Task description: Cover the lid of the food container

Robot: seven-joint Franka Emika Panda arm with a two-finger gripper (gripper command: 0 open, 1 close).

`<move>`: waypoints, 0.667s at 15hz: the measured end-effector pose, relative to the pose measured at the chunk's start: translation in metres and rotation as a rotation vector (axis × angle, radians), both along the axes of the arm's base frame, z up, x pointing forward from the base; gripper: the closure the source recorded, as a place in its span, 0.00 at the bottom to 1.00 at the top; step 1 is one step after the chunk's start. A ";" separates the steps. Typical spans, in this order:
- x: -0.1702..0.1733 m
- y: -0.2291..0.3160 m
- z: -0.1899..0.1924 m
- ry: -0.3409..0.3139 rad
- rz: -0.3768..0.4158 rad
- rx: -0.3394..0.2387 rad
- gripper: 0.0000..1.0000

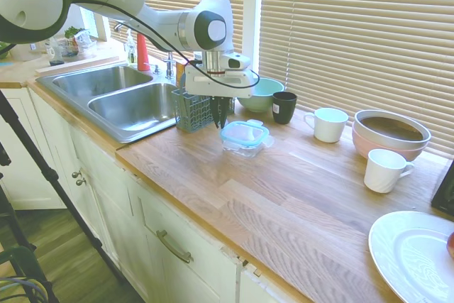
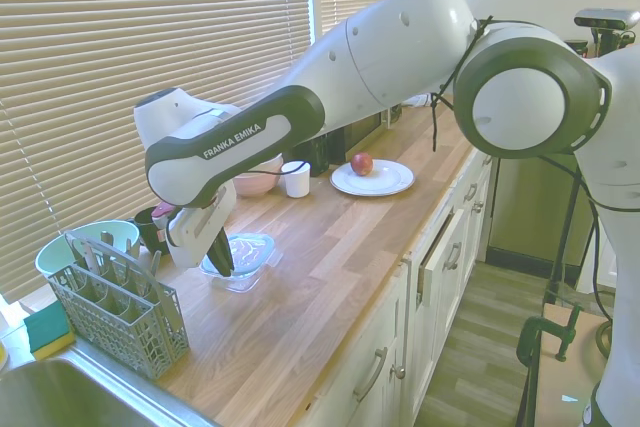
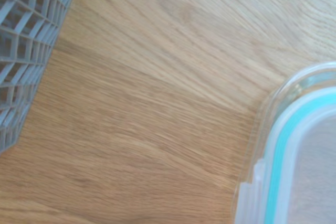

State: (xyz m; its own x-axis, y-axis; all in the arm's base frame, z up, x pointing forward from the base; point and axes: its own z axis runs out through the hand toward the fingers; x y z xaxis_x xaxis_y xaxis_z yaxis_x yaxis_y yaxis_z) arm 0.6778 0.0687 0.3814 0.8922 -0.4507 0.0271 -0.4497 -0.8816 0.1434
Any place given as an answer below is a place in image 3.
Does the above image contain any clear lid with teal seal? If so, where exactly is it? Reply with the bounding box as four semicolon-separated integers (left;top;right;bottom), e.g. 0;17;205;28
233;83;336;224

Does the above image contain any clear glass food container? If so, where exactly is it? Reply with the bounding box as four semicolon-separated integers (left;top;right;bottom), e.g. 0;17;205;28
233;61;336;224

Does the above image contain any grey plastic cutlery basket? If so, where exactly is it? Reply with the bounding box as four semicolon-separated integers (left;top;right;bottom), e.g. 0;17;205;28
0;0;83;154

